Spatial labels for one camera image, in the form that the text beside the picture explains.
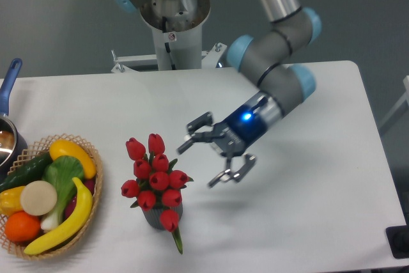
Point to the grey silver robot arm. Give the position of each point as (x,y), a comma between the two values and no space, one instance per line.
(176,27)

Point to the dark red eggplant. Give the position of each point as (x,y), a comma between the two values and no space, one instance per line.
(90,185)

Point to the blue handled saucepan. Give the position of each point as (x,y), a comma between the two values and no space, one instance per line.
(12,142)

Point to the dark grey ribbed vase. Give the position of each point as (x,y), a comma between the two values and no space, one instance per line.
(153,216)

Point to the white metal frame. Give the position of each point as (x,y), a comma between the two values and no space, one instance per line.
(396,111)

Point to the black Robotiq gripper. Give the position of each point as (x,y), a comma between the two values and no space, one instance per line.
(230,138)

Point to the green bok choy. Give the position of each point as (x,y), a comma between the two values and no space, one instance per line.
(59,174)

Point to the red tulip bouquet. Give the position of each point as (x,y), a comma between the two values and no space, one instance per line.
(156,184)

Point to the yellow squash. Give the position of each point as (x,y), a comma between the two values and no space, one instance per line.
(63,147)

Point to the woven wicker basket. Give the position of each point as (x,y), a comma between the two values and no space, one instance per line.
(34,150)

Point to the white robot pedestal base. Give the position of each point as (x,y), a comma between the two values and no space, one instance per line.
(174,51)

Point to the orange fruit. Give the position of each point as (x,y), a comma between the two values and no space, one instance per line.
(22,227)

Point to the beige round slice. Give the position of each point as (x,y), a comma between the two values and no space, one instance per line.
(38,198)

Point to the yellow bell pepper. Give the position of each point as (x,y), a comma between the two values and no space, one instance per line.
(10,201)

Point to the green cucumber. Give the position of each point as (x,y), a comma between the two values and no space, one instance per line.
(31,171)

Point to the yellow banana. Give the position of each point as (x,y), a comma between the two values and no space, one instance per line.
(69,227)

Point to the black device at edge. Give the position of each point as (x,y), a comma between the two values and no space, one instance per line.
(398,241)

